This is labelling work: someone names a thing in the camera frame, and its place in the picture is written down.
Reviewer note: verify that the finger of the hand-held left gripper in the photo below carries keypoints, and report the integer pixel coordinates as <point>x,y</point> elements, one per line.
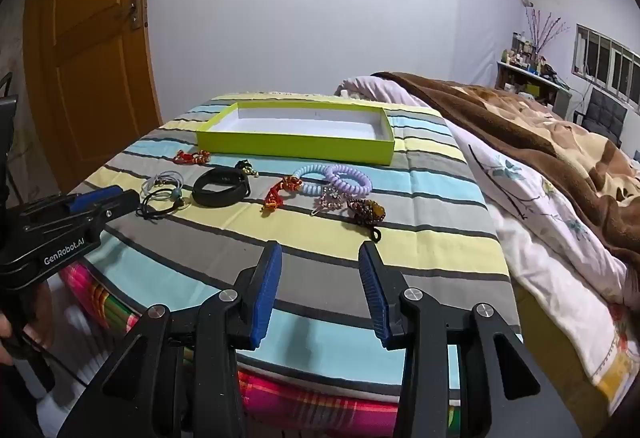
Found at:
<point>117,207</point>
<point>95,198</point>

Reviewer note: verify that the black wristband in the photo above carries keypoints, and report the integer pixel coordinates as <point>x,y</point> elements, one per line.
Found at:
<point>210,198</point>

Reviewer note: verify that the brown plush blanket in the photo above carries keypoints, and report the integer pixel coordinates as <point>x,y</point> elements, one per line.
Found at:
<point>500,112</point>

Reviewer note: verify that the purple flower branches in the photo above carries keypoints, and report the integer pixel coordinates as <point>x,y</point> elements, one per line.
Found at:
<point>542,30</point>

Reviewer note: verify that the cluttered white shelf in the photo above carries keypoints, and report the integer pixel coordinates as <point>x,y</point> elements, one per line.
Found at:
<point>530,72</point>

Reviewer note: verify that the lime green shallow box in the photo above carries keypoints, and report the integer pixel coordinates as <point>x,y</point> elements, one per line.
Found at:
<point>300,150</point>

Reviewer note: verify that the barred window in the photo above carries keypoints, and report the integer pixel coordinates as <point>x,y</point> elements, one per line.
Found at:
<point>607,57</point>

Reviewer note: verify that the colourful plaid cloth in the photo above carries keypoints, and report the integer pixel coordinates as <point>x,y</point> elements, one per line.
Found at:
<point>300,405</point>

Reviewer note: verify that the brass door latch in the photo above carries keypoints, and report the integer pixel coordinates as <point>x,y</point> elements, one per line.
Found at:
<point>134,12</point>

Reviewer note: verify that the black and gold charm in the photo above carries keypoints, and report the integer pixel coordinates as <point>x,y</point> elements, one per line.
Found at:
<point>244,165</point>

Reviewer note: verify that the person's left hand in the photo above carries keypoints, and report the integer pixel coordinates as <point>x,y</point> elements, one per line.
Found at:
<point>42,313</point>

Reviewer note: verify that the pale floral quilt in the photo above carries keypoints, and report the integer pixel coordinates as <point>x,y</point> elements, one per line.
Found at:
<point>540,218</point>

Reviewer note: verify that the pale thin hair elastics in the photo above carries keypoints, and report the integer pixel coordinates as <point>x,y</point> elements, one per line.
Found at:
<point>172,176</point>

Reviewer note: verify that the brown amber hair accessory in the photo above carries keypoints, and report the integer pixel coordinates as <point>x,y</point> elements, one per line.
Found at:
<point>370,210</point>

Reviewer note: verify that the black chair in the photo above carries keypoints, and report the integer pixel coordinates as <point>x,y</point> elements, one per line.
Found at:
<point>605,112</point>

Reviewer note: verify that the red orange beaded ornament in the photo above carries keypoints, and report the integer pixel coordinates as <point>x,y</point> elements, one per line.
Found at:
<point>274,198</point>

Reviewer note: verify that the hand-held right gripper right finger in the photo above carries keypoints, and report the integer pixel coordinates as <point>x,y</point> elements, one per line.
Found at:
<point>372,303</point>

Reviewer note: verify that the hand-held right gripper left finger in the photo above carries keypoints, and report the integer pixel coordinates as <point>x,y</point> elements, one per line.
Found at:
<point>267,298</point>

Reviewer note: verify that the pink beaded hair clip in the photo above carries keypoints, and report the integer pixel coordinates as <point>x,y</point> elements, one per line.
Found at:
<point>330,200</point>

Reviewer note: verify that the orange wooden door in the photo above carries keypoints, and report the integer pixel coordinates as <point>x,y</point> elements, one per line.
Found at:
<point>100,82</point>

